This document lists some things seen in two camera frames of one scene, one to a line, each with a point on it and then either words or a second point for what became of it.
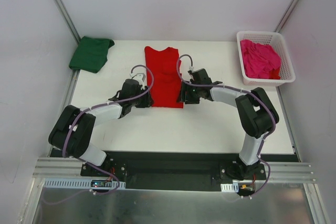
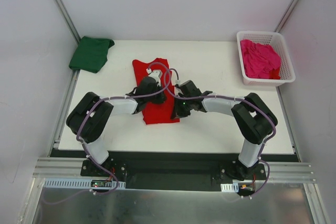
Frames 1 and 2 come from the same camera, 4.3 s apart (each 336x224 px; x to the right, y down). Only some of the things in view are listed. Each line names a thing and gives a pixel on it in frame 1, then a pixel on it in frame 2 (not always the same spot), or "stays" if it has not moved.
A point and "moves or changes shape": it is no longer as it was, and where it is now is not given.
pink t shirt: x=260 y=60 stays
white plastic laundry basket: x=264 y=59 stays
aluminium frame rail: x=295 y=172 stays
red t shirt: x=165 y=66 moves or changes shape
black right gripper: x=187 y=96 → x=179 y=109
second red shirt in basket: x=273 y=74 stays
